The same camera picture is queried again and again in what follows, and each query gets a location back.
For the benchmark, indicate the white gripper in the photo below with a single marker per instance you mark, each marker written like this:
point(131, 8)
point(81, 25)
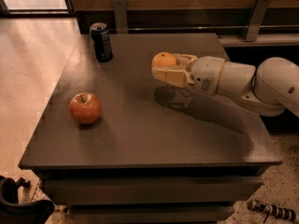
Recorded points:
point(206, 73)

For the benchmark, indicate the orange fruit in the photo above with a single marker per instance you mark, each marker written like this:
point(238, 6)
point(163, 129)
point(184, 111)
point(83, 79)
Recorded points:
point(163, 59)

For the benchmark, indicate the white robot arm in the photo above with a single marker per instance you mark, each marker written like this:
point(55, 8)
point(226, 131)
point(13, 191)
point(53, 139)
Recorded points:
point(267, 89)

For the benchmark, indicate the red apple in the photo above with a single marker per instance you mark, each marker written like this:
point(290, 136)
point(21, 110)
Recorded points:
point(85, 108)

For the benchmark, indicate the grey side shelf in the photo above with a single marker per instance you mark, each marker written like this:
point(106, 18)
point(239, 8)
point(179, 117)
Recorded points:
point(232, 41)

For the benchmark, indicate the grey drawer cabinet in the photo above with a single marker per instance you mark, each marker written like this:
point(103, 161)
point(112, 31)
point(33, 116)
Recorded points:
point(157, 154)

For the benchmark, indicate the dark blue soda can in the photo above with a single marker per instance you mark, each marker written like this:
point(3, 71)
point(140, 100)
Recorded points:
point(101, 42)

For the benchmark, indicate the black white striped tool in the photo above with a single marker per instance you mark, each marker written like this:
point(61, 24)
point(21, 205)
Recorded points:
point(273, 210)

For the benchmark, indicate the black office chair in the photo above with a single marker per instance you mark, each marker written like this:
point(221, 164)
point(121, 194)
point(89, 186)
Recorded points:
point(13, 212)

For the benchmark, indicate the right metal wall bracket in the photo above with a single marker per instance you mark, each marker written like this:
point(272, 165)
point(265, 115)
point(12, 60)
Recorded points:
point(251, 30)

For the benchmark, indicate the metal wall bracket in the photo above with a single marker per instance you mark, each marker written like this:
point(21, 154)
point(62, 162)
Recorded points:
point(120, 15)
point(251, 30)

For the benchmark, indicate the left metal wall bracket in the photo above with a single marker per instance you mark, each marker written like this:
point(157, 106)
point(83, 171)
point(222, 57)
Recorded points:
point(120, 15)

